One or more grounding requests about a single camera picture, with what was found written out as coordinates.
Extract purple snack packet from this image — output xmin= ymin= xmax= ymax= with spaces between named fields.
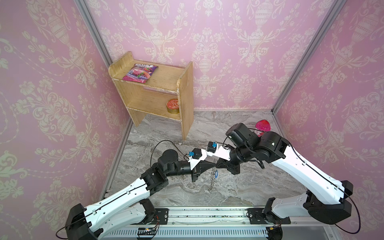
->
xmin=123 ymin=64 xmax=158 ymax=83

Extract perforated cable tray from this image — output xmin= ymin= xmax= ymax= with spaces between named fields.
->
xmin=104 ymin=225 xmax=269 ymax=240

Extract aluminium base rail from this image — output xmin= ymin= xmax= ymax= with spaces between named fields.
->
xmin=83 ymin=205 xmax=319 ymax=228

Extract wooden shelf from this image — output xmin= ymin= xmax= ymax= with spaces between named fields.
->
xmin=108 ymin=52 xmax=194 ymax=140

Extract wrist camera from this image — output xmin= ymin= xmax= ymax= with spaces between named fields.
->
xmin=206 ymin=142 xmax=231 ymax=161
xmin=188 ymin=148 xmax=208 ymax=170

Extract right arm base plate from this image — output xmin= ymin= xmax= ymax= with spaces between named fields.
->
xmin=246 ymin=208 xmax=268 ymax=225

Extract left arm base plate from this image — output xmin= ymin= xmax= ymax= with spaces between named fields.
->
xmin=151 ymin=208 xmax=169 ymax=225

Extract pink lid cup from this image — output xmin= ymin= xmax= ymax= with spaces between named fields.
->
xmin=255 ymin=120 xmax=271 ymax=137

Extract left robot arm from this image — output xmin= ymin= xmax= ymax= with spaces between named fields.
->
xmin=61 ymin=149 xmax=215 ymax=240

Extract red lid tin can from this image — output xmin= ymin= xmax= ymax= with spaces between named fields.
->
xmin=166 ymin=99 xmax=180 ymax=115

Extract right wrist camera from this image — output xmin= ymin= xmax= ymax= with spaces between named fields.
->
xmin=206 ymin=142 xmax=231 ymax=161

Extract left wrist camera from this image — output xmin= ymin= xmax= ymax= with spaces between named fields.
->
xmin=188 ymin=148 xmax=208 ymax=170

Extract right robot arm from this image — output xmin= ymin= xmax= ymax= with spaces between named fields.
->
xmin=217 ymin=123 xmax=357 ymax=226

